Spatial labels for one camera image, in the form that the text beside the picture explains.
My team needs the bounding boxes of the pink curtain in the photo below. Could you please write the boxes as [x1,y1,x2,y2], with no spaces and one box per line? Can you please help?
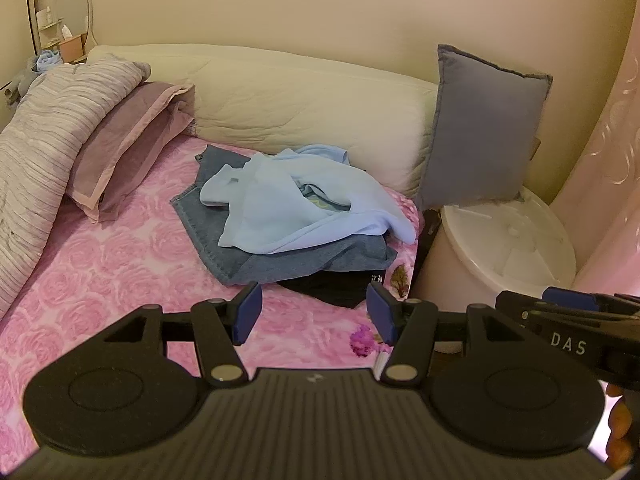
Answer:
[547,35,640,306]

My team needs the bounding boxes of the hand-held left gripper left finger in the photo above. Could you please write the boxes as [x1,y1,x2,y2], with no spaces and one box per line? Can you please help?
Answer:
[102,281,263,388]

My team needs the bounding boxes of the grey striped quilt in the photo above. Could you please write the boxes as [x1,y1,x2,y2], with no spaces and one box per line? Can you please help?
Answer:
[0,59,152,316]

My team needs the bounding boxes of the oval mirror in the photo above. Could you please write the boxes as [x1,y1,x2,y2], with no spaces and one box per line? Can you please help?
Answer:
[54,0,94,48]

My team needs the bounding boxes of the small blue cloth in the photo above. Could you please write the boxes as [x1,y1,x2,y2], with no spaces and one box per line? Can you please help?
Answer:
[34,50,61,73]

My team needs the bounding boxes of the mauve pillow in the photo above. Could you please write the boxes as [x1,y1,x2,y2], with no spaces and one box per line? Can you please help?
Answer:
[65,81,197,223]

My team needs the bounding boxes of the cream headboard cushion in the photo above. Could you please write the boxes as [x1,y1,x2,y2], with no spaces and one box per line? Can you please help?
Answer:
[86,44,441,198]

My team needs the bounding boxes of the blue denim jeans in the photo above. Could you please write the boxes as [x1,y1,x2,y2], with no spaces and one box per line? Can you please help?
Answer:
[169,144,253,286]

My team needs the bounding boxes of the white wardrobe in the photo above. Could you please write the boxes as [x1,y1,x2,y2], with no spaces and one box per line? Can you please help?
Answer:
[0,0,38,56]

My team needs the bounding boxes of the person's right hand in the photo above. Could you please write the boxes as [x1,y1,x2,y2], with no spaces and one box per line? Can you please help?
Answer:
[605,382,633,466]

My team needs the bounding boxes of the light blue sweatshirt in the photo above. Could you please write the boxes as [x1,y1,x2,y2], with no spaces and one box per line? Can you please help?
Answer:
[200,144,417,255]

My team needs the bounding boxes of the grey blue shirt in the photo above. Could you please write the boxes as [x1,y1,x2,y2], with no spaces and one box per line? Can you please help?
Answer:
[232,234,399,286]

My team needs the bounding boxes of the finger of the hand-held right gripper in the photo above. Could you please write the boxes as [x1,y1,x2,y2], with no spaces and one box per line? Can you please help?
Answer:
[542,287,640,317]
[496,290,556,328]

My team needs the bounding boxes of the blue grey cushion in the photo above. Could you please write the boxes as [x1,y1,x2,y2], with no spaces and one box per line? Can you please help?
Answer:
[416,44,554,211]

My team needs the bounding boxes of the pink tissue box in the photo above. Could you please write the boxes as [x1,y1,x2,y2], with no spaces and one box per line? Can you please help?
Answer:
[57,27,88,63]

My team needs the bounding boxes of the black garment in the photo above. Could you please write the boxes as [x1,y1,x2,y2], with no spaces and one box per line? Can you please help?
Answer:
[277,269,383,310]

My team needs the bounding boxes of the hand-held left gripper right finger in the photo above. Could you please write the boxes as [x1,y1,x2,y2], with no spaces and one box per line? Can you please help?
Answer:
[366,282,526,388]

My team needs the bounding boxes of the pink floral blanket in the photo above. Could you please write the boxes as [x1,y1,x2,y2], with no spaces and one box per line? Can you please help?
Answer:
[0,135,426,461]

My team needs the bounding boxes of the white round stool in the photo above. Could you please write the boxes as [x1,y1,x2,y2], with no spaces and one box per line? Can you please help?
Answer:
[430,185,577,353]

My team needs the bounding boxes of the grey cloth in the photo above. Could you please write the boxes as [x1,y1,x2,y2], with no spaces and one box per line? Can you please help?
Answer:
[5,67,41,106]

